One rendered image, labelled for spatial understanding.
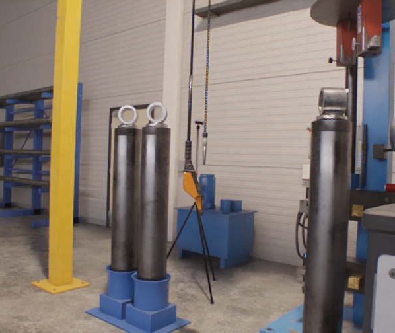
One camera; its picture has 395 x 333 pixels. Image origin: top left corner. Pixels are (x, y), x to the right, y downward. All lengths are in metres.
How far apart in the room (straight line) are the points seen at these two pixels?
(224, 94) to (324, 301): 3.87
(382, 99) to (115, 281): 2.35
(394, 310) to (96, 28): 7.88
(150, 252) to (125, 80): 4.60
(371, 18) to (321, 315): 1.64
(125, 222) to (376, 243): 2.80
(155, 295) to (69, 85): 2.08
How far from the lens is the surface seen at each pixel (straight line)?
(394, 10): 2.74
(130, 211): 3.09
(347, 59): 2.77
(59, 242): 3.91
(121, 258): 3.16
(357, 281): 2.75
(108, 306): 3.30
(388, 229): 0.36
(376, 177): 2.91
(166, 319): 3.07
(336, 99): 2.15
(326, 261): 2.14
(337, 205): 2.10
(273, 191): 5.05
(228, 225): 4.56
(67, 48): 3.96
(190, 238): 4.93
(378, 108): 2.93
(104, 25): 7.90
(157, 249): 2.90
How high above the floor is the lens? 1.24
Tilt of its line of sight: 1 degrees down
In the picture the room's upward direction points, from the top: 2 degrees clockwise
